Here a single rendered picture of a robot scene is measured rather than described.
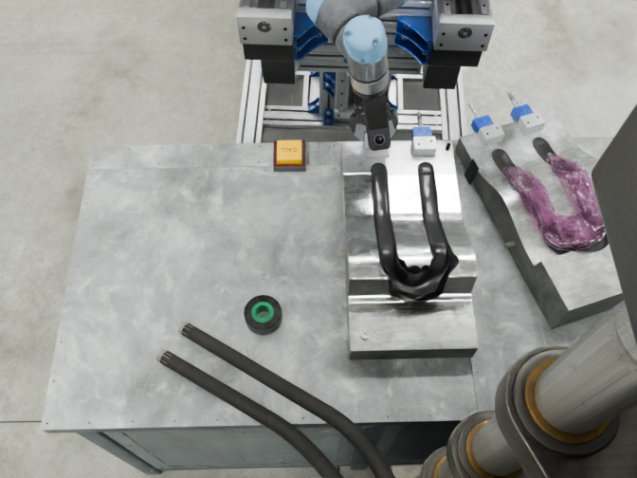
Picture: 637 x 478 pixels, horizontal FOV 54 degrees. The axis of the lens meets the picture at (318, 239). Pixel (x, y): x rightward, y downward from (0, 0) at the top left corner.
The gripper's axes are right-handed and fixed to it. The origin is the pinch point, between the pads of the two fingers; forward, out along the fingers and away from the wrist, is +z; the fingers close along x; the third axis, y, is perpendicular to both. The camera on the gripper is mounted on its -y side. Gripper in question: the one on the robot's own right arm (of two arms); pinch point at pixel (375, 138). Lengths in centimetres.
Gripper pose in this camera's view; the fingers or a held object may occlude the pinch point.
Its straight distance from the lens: 145.1
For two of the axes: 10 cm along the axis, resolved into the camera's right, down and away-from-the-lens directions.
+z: 1.4, 3.4, 9.3
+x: -9.9, 0.8, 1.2
